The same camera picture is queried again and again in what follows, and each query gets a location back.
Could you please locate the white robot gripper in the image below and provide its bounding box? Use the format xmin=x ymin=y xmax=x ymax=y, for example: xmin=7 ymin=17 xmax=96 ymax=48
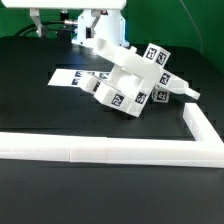
xmin=1 ymin=0 xmax=126 ymax=39

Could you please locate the white chair back frame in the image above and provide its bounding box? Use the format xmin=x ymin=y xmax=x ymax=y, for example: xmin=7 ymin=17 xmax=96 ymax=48
xmin=93 ymin=38 xmax=200 ymax=99

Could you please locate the white tagged cube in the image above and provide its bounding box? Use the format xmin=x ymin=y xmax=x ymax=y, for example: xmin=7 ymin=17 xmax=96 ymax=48
xmin=143 ymin=43 xmax=170 ymax=67
xmin=152 ymin=86 xmax=170 ymax=103

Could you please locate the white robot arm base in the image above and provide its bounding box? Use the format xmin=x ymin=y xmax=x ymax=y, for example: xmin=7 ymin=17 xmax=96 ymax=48
xmin=72 ymin=10 xmax=129 ymax=48

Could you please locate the white marker sheet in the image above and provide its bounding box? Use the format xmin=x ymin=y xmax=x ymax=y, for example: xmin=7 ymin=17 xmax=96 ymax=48
xmin=48 ymin=69 xmax=109 ymax=87

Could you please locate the black antenna post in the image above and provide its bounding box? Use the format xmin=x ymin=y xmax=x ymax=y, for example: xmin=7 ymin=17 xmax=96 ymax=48
xmin=57 ymin=9 xmax=71 ymax=42

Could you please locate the white U-shaped fixture frame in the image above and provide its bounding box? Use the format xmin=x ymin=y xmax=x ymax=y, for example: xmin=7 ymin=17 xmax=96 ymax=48
xmin=0 ymin=103 xmax=224 ymax=168

